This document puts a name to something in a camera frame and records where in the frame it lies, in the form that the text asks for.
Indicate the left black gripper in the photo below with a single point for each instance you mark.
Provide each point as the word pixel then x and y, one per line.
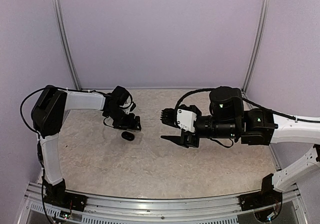
pixel 128 125

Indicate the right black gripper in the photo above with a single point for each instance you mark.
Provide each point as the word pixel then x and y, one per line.
pixel 183 141

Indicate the black earbud charging case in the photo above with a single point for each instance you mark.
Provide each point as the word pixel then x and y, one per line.
pixel 127 136

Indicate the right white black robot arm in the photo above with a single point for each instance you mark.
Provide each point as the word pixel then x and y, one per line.
pixel 257 126

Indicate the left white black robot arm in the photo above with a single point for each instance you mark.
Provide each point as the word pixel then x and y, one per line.
pixel 48 114

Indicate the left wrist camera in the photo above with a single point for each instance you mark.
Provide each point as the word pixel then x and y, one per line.
pixel 128 107

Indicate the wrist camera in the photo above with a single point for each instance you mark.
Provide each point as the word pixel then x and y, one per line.
pixel 183 119
pixel 128 107

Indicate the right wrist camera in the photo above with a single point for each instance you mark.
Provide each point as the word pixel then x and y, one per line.
pixel 183 119

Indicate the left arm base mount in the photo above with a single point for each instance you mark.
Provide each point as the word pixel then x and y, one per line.
pixel 68 200

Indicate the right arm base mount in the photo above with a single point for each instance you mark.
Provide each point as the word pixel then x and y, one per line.
pixel 258 199

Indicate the front aluminium rail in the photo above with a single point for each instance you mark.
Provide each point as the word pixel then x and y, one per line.
pixel 111 209

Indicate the left aluminium frame post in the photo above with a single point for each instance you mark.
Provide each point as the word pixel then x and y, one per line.
pixel 65 44

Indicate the aluminium frame post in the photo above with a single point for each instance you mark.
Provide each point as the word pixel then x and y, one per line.
pixel 256 45
pixel 65 44

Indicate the right aluminium frame post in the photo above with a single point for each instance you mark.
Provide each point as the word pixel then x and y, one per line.
pixel 256 45

